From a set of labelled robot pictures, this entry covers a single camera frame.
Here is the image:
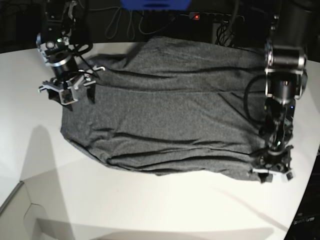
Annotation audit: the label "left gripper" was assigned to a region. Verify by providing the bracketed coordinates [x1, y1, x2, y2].
[251, 145, 294, 179]

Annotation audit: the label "grey t-shirt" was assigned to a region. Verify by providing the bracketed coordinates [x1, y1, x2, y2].
[59, 35, 295, 185]

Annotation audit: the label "black cable bundle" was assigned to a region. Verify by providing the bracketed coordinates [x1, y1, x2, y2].
[214, 21, 237, 47]

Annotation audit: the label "black power strip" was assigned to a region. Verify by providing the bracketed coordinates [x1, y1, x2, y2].
[187, 11, 232, 23]

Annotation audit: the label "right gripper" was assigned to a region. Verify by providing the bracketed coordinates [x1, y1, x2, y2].
[38, 65, 106, 102]

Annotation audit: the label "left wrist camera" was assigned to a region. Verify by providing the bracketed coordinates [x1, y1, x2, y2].
[281, 169, 295, 183]

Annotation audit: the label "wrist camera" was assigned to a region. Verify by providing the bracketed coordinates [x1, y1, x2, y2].
[59, 89, 78, 106]
[281, 169, 295, 183]

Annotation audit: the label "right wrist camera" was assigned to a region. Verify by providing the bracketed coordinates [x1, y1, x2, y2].
[59, 89, 78, 106]

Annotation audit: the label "white floor cables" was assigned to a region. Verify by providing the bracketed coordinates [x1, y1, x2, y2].
[82, 6, 176, 40]

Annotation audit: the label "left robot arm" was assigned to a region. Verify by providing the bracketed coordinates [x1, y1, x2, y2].
[43, 12, 308, 183]

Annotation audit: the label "blue box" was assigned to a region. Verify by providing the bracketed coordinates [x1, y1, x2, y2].
[120, 0, 192, 11]

